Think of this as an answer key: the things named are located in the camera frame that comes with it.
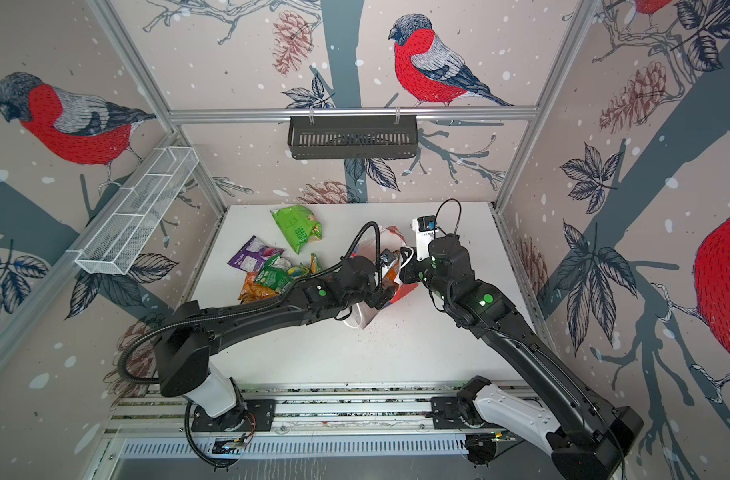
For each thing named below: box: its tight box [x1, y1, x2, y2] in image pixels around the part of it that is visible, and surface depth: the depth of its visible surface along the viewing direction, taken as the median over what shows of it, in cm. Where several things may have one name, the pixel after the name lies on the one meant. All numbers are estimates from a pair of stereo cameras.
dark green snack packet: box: [255, 254, 310, 294], surface depth 95 cm
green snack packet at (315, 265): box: [310, 252, 323, 274], surface depth 100 cm
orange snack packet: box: [238, 271, 280, 305], surface depth 93 cm
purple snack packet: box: [227, 235, 285, 273], surface depth 105 cm
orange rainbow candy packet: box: [383, 261, 400, 287], surface depth 71 cm
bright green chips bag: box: [270, 204, 323, 255], surface depth 109 cm
